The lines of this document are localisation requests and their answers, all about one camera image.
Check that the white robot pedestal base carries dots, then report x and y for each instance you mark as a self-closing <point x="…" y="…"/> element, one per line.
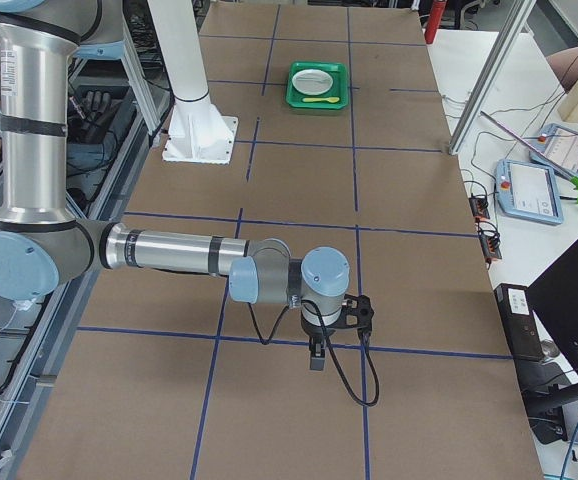
<point x="197" y="132"/>

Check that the black desktop box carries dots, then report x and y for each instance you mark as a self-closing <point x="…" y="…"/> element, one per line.
<point x="518" y="322"/>

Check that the red cylinder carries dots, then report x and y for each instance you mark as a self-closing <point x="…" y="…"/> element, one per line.
<point x="434" y="20"/>

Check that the aluminium frame post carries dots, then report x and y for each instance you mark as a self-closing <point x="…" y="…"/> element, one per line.
<point x="501" y="49"/>

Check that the far teach pendant tablet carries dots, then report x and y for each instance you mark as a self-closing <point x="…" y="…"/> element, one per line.
<point x="560" y="144"/>

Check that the white round plate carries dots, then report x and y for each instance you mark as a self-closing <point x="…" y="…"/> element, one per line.
<point x="312" y="82"/>

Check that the yellow plastic spoon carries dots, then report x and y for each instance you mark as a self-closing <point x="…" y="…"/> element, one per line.
<point x="329" y="100"/>

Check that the near teach pendant tablet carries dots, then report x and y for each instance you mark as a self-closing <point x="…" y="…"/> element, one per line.
<point x="528" y="191"/>

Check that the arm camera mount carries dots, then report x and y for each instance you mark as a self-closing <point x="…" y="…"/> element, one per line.
<point x="357" y="314"/>

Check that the green plastic tray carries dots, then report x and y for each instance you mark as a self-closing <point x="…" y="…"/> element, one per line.
<point x="340" y="88"/>

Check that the teach pendant tablet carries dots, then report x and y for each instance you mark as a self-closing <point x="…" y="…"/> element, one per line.
<point x="528" y="191"/>
<point x="560" y="144"/>

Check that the reacher grabber tool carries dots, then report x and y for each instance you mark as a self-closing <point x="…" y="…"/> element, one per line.
<point x="560" y="170"/>

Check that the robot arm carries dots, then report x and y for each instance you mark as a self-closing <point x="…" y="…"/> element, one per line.
<point x="43" y="245"/>

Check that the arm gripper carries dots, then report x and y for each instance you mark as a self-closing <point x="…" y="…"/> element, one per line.
<point x="313" y="331"/>

